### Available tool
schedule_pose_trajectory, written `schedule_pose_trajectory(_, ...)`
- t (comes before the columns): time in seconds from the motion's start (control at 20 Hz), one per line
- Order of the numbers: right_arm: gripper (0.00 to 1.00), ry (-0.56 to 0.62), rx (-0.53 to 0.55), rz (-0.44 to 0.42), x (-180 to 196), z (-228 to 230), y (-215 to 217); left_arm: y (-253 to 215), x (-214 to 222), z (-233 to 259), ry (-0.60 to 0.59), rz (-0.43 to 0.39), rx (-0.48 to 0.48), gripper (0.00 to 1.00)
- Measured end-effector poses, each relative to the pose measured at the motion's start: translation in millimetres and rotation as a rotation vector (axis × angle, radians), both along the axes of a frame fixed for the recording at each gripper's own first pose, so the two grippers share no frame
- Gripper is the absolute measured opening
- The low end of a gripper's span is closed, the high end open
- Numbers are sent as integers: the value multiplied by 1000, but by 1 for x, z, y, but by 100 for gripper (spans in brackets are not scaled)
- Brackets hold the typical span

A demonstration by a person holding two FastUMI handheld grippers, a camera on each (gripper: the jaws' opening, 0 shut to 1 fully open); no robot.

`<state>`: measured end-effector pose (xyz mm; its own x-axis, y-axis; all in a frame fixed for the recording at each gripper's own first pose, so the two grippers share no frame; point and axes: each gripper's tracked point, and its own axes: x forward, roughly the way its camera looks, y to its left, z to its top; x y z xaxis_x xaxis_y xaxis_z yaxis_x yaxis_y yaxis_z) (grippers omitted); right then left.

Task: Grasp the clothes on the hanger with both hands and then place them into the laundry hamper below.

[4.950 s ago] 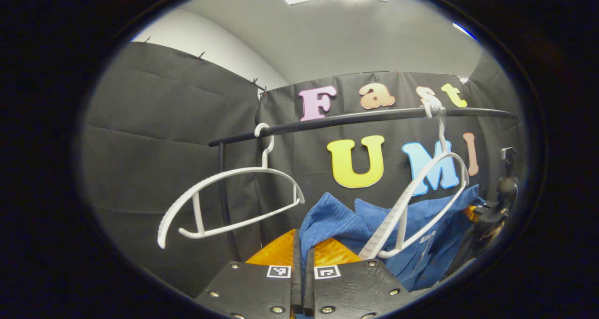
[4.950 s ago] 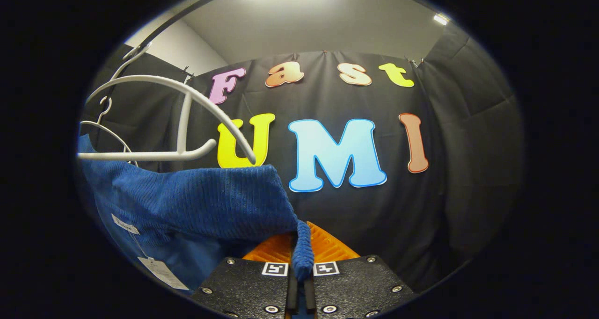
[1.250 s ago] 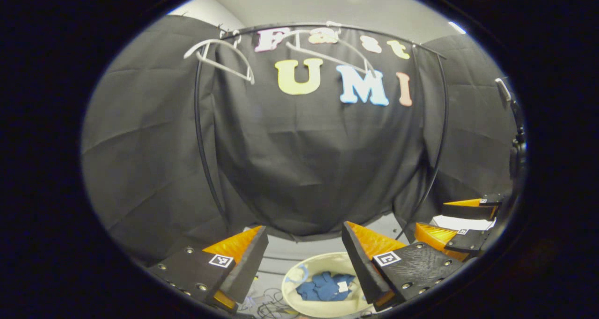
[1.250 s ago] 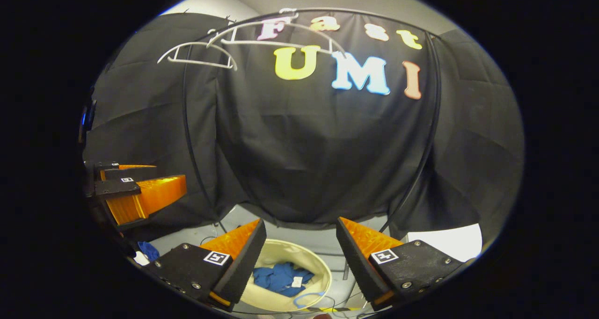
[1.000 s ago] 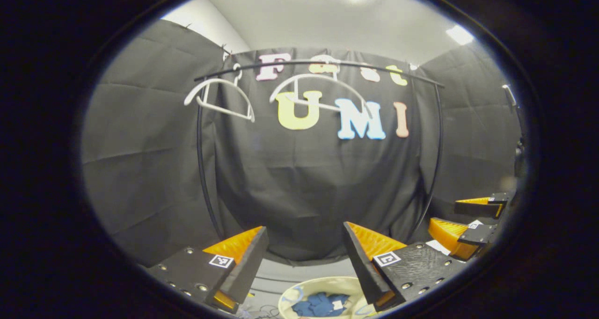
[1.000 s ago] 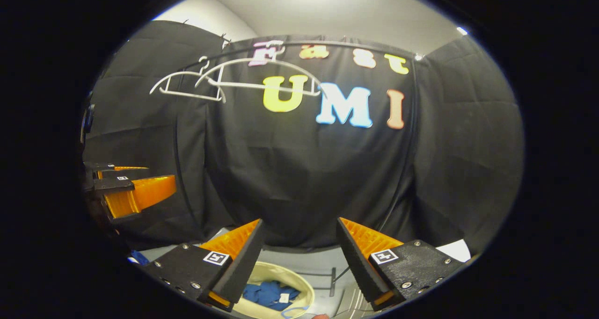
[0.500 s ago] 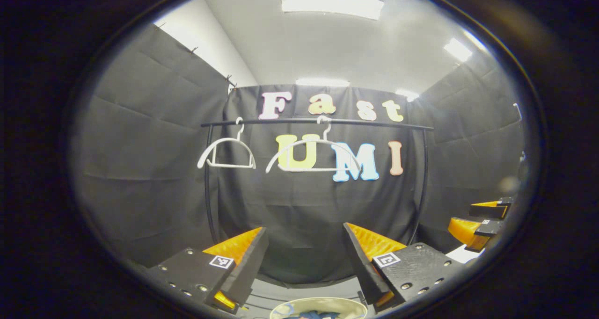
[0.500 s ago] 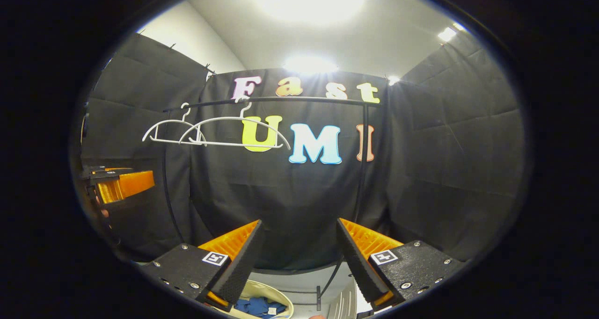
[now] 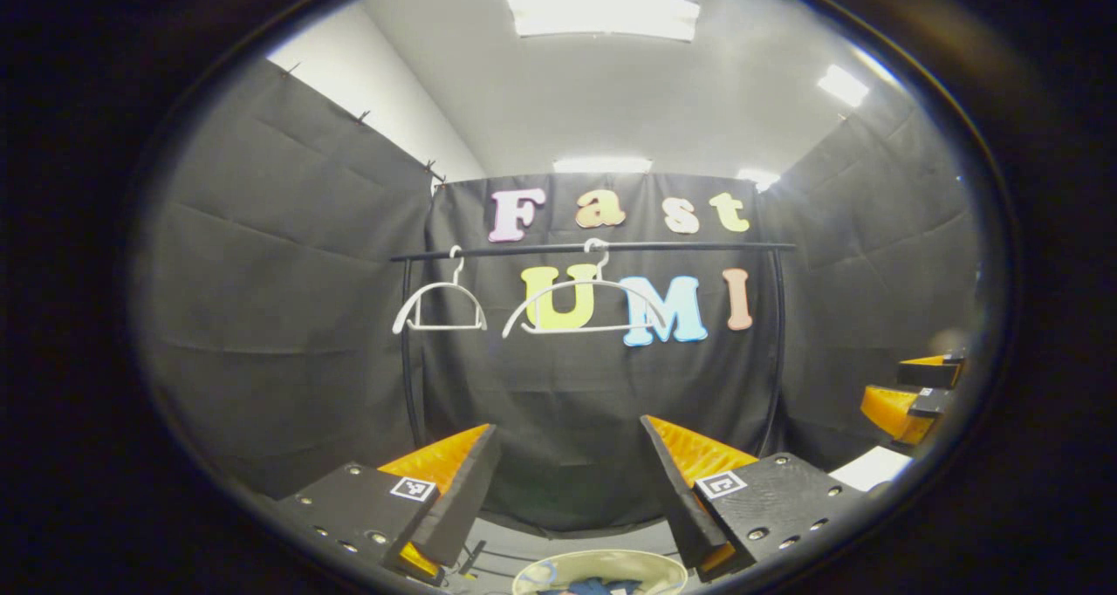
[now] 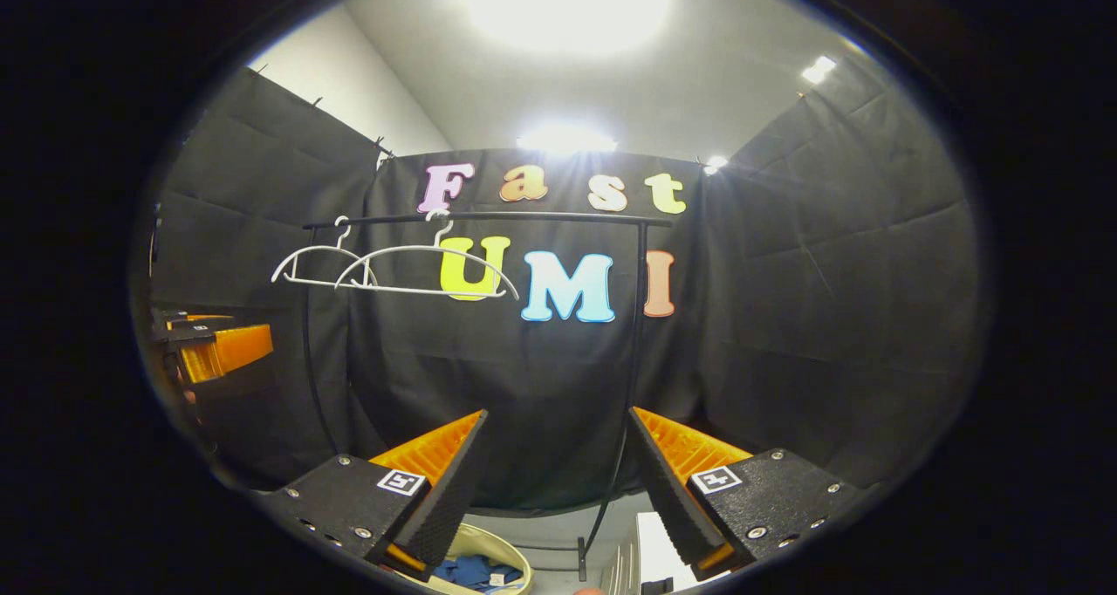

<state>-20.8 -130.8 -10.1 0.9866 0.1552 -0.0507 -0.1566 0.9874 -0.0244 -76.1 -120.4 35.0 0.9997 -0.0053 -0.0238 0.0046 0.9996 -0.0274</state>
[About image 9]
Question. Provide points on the white plastic hanger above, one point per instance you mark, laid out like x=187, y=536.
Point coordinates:
x=445, y=327
x=567, y=331

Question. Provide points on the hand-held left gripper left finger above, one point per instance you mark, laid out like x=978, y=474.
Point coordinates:
x=467, y=490

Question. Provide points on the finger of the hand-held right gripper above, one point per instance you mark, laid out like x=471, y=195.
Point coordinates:
x=929, y=373
x=894, y=410

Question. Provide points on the black metal clothes rack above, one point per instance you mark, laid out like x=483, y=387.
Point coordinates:
x=698, y=247

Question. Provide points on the large ceiling light panel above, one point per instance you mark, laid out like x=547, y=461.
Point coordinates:
x=602, y=12

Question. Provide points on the white flat board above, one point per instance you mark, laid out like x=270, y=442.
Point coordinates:
x=868, y=471

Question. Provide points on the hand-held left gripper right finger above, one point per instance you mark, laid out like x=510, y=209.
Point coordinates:
x=676, y=490

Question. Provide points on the long ceiling light panel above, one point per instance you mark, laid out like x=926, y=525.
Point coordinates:
x=602, y=165

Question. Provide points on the beige round laundry hamper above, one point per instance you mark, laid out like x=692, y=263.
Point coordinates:
x=611, y=560

